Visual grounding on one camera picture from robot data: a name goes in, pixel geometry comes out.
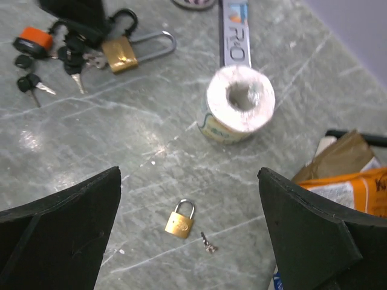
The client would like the pink striped oval sponge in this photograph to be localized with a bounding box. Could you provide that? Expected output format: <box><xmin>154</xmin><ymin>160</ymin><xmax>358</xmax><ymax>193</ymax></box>
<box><xmin>172</xmin><ymin>0</ymin><xmax>216</xmax><ymax>11</ymax></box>

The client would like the small brass padlock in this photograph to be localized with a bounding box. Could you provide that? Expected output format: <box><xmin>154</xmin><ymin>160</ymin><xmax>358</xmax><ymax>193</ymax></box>
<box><xmin>164</xmin><ymin>199</ymin><xmax>195</xmax><ymax>239</ymax></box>

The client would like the small silver key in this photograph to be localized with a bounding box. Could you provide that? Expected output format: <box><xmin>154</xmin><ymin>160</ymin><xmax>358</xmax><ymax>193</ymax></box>
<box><xmin>200</xmin><ymin>232</ymin><xmax>218</xmax><ymax>254</ymax></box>

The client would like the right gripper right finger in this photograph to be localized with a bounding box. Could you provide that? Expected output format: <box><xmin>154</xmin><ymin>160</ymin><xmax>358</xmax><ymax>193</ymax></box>
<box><xmin>258</xmin><ymin>167</ymin><xmax>386</xmax><ymax>289</ymax></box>

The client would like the brown orange snack bag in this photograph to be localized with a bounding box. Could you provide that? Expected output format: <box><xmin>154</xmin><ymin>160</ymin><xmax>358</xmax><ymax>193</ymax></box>
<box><xmin>292</xmin><ymin>136</ymin><xmax>386</xmax><ymax>218</ymax></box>

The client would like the purple toothpaste box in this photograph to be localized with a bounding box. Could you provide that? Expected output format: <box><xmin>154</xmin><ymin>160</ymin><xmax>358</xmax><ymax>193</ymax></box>
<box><xmin>219</xmin><ymin>1</ymin><xmax>252</xmax><ymax>67</ymax></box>

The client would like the black padlock with keys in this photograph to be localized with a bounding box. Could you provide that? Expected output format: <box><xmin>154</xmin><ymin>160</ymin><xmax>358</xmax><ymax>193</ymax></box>
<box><xmin>48</xmin><ymin>8</ymin><xmax>139</xmax><ymax>94</ymax></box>

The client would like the long shackle brass padlock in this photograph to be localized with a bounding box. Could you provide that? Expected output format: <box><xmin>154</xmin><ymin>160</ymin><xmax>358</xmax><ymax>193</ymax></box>
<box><xmin>101</xmin><ymin>31</ymin><xmax>177</xmax><ymax>74</ymax></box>

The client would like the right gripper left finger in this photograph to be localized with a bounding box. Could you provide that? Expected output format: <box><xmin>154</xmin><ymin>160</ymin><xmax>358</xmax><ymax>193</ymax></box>
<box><xmin>1</xmin><ymin>166</ymin><xmax>122</xmax><ymax>289</ymax></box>

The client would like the orange black padlock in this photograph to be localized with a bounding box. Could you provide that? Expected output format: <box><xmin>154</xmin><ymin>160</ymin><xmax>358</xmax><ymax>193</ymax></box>
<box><xmin>12</xmin><ymin>27</ymin><xmax>54</xmax><ymax>59</ymax></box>

